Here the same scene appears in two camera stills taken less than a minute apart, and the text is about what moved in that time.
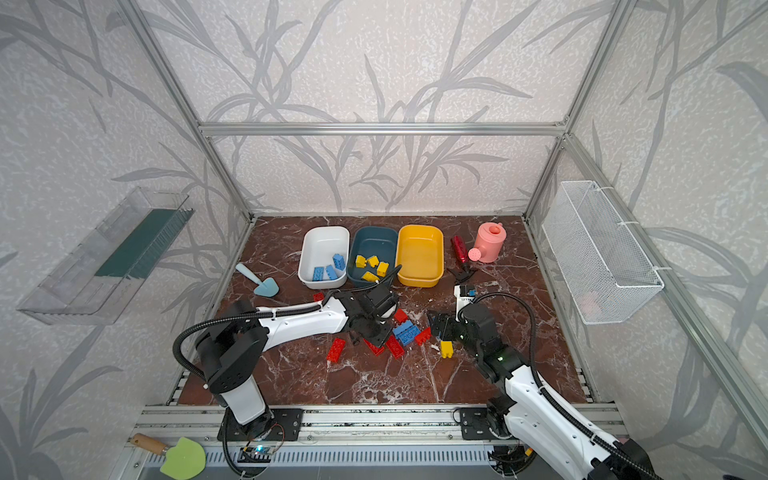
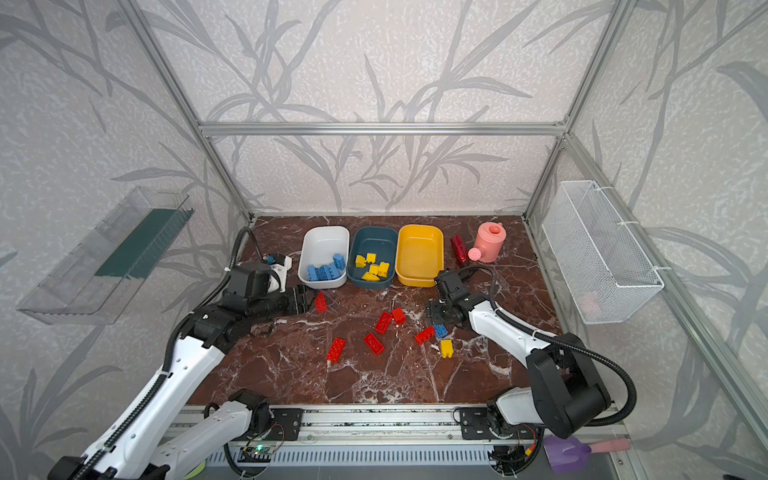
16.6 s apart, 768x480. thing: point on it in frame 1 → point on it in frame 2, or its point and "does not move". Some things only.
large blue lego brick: [406, 332] → [323, 273]
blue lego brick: [331, 272] does not move
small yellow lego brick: [382, 269] does not move
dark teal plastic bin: [373, 255] does not move
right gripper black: [452, 327] → [444, 312]
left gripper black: [372, 324] → [298, 300]
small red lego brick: [400, 316] does not move
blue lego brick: [339, 261] does not move
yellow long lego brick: [368, 276] does not move
